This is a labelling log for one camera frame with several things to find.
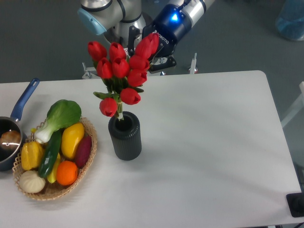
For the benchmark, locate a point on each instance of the white furniture at right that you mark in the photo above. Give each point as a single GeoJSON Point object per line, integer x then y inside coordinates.
{"type": "Point", "coordinates": [294, 108]}

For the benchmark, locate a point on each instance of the black device at edge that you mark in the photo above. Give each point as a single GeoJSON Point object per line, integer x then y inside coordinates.
{"type": "Point", "coordinates": [296, 204]}

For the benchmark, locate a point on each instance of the yellow banana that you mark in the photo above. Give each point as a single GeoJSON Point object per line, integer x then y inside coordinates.
{"type": "Point", "coordinates": [52, 177]}

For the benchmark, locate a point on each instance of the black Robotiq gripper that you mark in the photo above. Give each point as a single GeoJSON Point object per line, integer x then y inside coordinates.
{"type": "Point", "coordinates": [172, 25]}

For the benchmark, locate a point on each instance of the yellow bell pepper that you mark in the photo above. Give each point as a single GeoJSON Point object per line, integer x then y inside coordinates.
{"type": "Point", "coordinates": [31, 155]}

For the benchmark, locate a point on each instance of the green cucumber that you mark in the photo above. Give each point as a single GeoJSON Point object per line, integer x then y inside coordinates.
{"type": "Point", "coordinates": [50, 155]}

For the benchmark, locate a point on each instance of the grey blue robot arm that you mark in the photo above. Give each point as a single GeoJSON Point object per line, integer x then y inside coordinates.
{"type": "Point", "coordinates": [124, 22]}

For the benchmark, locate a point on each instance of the dark grey ribbed vase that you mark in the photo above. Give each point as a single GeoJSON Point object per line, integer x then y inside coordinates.
{"type": "Point", "coordinates": [126, 136]}

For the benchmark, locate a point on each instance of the green bok choy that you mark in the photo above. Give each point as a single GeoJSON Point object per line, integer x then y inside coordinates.
{"type": "Point", "coordinates": [62, 114]}

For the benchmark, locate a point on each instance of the red tulip bouquet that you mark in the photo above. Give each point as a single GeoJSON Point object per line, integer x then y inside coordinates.
{"type": "Point", "coordinates": [122, 75]}

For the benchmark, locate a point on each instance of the blue handled saucepan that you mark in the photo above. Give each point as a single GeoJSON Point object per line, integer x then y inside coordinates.
{"type": "Point", "coordinates": [7, 157]}

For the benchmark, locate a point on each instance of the orange fruit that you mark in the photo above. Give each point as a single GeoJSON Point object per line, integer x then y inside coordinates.
{"type": "Point", "coordinates": [67, 173]}

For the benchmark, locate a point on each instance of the white steamed bun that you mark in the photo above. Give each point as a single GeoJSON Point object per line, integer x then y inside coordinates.
{"type": "Point", "coordinates": [30, 182]}

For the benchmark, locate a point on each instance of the brown bread roll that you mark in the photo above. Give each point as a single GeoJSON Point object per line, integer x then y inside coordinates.
{"type": "Point", "coordinates": [10, 140]}

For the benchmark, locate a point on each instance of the yellow mango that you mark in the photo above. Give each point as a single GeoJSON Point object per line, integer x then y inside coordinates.
{"type": "Point", "coordinates": [70, 139]}

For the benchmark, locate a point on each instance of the blue translucent bin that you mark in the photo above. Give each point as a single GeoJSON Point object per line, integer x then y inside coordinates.
{"type": "Point", "coordinates": [290, 21]}

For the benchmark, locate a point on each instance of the purple sweet potato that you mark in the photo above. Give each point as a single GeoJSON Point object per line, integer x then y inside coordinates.
{"type": "Point", "coordinates": [83, 151]}

